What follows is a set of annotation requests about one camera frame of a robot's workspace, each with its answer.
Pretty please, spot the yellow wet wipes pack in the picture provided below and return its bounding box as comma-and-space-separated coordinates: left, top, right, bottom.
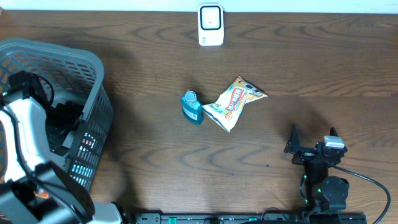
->
202, 76, 268, 133

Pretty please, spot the blue mouthwash bottle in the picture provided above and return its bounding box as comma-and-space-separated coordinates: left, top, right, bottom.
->
181, 90, 203, 124

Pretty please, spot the orange tissue packet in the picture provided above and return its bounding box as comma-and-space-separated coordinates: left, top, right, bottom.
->
35, 189, 50, 199

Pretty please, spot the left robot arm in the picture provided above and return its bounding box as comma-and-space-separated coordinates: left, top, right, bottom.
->
1, 71, 123, 223

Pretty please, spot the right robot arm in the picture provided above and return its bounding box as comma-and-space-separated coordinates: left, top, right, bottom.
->
284, 125, 349, 223

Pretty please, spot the white barcode scanner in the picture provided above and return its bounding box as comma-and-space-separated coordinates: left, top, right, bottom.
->
197, 3, 224, 47

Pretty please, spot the grey plastic shopping basket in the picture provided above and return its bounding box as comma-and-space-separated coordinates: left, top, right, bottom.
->
1, 38, 114, 190

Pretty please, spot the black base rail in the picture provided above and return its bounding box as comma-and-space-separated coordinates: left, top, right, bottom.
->
134, 212, 367, 224

